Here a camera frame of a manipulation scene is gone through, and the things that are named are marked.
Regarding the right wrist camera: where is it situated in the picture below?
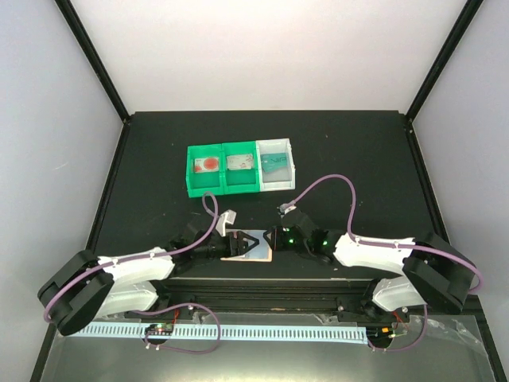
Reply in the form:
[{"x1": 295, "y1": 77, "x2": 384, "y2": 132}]
[{"x1": 278, "y1": 203, "x2": 301, "y2": 226}]

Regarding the black frame post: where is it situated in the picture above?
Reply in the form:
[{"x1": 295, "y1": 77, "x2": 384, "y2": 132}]
[
  {"x1": 406, "y1": 0, "x2": 484, "y2": 123},
  {"x1": 55, "y1": 0, "x2": 130, "y2": 123}
]

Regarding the small circuit board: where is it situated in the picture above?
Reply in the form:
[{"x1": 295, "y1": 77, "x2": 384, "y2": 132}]
[{"x1": 146, "y1": 323, "x2": 173, "y2": 336}]

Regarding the black frame post right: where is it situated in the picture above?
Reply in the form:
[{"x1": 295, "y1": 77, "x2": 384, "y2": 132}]
[{"x1": 406, "y1": 0, "x2": 484, "y2": 123}]

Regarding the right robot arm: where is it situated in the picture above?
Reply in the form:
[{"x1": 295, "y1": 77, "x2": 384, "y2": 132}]
[{"x1": 263, "y1": 226, "x2": 476, "y2": 321}]

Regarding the black frame post left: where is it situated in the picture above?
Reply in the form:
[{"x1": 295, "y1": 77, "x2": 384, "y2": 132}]
[{"x1": 55, "y1": 0, "x2": 130, "y2": 123}]

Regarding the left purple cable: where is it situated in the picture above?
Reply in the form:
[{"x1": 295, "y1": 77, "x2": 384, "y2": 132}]
[{"x1": 42, "y1": 191, "x2": 220, "y2": 323}]

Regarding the white bin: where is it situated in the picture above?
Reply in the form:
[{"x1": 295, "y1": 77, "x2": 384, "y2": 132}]
[{"x1": 255, "y1": 138, "x2": 296, "y2": 192}]

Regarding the red circle card in bin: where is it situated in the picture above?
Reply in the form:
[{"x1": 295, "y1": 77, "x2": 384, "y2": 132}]
[{"x1": 193, "y1": 157, "x2": 220, "y2": 173}]

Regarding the white card in bin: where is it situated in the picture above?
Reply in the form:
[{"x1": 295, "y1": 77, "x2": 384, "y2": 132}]
[{"x1": 226, "y1": 154, "x2": 254, "y2": 171}]

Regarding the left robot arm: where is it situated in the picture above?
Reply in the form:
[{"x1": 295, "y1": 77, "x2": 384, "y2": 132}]
[{"x1": 37, "y1": 223, "x2": 259, "y2": 336}]

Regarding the purple cable loop front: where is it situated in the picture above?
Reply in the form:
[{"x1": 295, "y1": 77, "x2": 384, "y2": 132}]
[{"x1": 143, "y1": 302, "x2": 222, "y2": 355}]

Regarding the black aluminium rail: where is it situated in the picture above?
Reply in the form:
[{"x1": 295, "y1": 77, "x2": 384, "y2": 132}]
[{"x1": 149, "y1": 278, "x2": 375, "y2": 314}]

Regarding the white slotted cable duct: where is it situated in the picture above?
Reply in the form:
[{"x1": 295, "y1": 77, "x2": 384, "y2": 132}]
[{"x1": 73, "y1": 322, "x2": 367, "y2": 345}]

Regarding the beige card holder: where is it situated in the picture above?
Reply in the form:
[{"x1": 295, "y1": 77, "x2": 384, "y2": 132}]
[{"x1": 221, "y1": 230, "x2": 273, "y2": 263}]

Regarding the teal VIP card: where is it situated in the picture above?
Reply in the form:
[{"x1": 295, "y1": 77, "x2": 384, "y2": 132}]
[
  {"x1": 262, "y1": 166, "x2": 288, "y2": 177},
  {"x1": 260, "y1": 153, "x2": 288, "y2": 168}
]

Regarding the green bin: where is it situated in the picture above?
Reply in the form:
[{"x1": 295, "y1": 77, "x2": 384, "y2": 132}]
[
  {"x1": 222, "y1": 141, "x2": 260, "y2": 194},
  {"x1": 186, "y1": 144, "x2": 224, "y2": 198}
]

